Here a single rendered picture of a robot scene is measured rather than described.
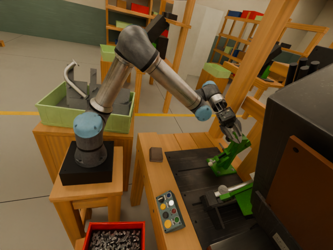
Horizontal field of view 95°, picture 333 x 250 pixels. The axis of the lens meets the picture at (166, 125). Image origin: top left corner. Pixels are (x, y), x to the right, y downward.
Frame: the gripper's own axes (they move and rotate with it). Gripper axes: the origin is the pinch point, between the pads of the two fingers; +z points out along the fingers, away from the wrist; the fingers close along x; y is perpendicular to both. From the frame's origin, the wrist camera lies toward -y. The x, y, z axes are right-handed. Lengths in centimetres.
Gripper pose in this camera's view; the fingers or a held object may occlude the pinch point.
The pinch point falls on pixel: (238, 141)
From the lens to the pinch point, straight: 74.5
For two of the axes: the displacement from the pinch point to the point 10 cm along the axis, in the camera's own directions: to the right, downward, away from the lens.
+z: 2.2, 8.1, -5.5
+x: 8.6, -4.3, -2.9
